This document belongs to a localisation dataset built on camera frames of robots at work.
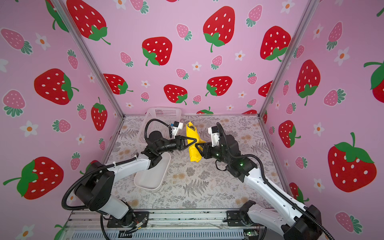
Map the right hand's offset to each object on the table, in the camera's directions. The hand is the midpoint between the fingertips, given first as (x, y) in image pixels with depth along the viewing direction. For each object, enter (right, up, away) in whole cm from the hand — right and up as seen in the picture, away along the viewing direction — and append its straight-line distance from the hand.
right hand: (196, 144), depth 71 cm
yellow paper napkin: (-2, +4, +2) cm, 5 cm away
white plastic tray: (-27, -23, +17) cm, 39 cm away
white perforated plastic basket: (-23, +19, +44) cm, 53 cm away
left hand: (0, +1, 0) cm, 1 cm away
